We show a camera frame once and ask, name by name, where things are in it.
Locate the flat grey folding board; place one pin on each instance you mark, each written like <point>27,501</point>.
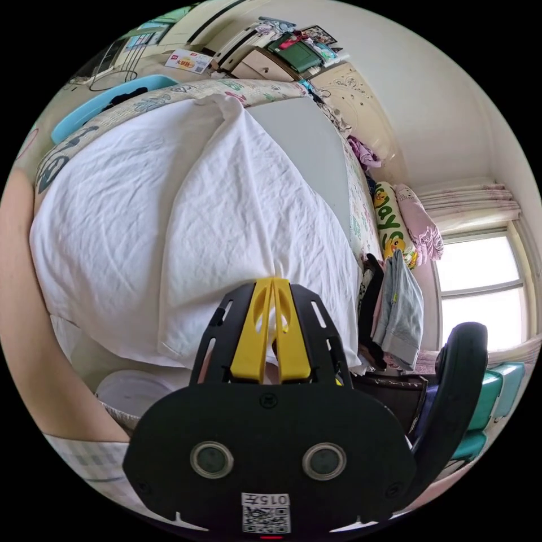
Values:
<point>305,148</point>

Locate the light blue plastic basin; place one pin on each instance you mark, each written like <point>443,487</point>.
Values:
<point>84,114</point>

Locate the purple garment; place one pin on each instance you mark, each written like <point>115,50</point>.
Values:
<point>364,152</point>

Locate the white plastic bucket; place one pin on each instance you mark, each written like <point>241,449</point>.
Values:
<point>131,394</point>

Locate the duck print pillow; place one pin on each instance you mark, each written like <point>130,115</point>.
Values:
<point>391,220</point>

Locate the white short sleeve shirt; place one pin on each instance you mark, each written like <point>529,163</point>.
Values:
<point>127,203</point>

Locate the pale pink curtain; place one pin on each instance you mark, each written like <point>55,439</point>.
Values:
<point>470,201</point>

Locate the teal plastic stool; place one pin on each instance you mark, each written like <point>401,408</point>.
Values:
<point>491,398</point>

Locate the white printed carton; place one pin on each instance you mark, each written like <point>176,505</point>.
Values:
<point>186,61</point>

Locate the person's body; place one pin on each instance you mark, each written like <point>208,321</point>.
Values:
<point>29,305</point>

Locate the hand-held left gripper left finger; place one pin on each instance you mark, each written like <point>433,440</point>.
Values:
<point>250,347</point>

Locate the black curved bar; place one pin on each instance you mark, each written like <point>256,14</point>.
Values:
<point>463,364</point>

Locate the cupboard with stacked things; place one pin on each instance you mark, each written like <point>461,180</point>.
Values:
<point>292,53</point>

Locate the bed with printed woven mat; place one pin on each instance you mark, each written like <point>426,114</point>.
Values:
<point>362,220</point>

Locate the pink pillow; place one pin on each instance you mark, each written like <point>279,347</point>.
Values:
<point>419,224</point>

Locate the window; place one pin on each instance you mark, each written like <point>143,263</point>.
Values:
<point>480,292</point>

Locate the dark wooden bedside cabinet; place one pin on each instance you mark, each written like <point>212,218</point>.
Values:
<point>394,398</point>

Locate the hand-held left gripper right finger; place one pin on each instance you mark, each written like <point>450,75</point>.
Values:
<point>296,360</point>

